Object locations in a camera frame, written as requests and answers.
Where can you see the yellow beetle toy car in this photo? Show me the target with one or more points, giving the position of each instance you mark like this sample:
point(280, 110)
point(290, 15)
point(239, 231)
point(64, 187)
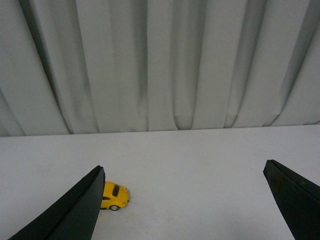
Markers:
point(114, 197)

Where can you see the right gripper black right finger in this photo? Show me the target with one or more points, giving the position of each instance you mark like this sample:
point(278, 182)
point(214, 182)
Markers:
point(297, 198)

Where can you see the grey pleated curtain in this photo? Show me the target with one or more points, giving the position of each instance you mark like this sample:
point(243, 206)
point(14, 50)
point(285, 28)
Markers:
point(113, 66)

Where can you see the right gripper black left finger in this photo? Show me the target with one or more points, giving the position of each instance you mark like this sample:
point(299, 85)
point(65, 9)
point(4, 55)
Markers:
point(73, 216)

